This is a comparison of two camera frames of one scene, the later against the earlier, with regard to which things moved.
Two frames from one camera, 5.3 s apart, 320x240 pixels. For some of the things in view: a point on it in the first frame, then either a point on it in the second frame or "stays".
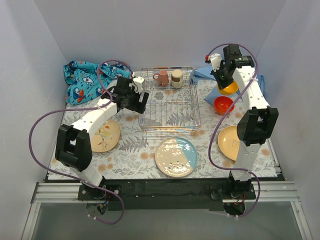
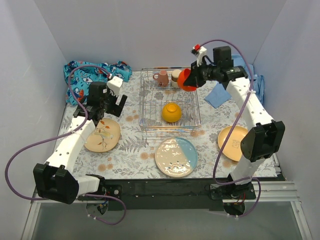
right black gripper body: x=222 y=78 to x=196 y=73
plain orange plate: x=229 y=141 stays
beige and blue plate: x=176 y=157 stays
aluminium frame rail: x=286 y=192 stays
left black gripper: x=138 y=104 to x=116 y=105
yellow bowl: x=230 y=89 to x=171 y=112
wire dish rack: x=173 y=106 stays
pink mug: x=163 y=78 stays
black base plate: x=168 y=194 stays
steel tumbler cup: x=177 y=79 stays
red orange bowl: x=222 y=104 to x=183 y=75
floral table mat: x=167 y=125 stays
